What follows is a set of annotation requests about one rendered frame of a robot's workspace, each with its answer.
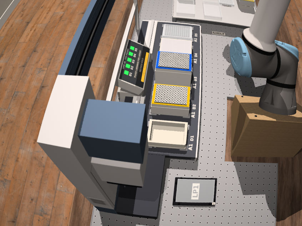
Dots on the light grey rectangular panel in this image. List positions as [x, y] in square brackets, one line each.
[195, 191]

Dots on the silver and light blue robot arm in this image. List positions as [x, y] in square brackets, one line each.
[258, 54]

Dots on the cream one-well reservoir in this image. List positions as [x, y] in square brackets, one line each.
[167, 134]

